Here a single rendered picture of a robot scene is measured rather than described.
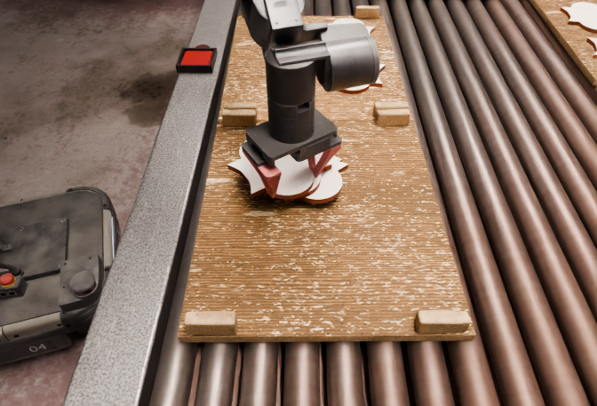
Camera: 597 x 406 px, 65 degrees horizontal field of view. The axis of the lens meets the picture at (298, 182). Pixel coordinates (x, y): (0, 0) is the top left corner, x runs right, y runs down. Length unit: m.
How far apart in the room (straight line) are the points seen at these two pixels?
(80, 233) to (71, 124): 1.00
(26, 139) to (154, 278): 2.00
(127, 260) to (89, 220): 1.05
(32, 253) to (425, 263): 1.31
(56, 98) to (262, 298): 2.36
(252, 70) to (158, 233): 0.42
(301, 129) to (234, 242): 0.19
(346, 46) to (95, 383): 0.47
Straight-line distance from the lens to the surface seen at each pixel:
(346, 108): 0.88
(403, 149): 0.80
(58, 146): 2.50
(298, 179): 0.66
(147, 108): 2.58
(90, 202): 1.80
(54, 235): 1.71
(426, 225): 0.69
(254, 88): 0.93
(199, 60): 1.05
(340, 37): 0.56
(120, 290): 0.67
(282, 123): 0.56
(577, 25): 1.32
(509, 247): 0.73
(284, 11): 0.54
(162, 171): 0.81
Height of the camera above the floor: 1.45
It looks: 45 degrees down
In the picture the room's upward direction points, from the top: straight up
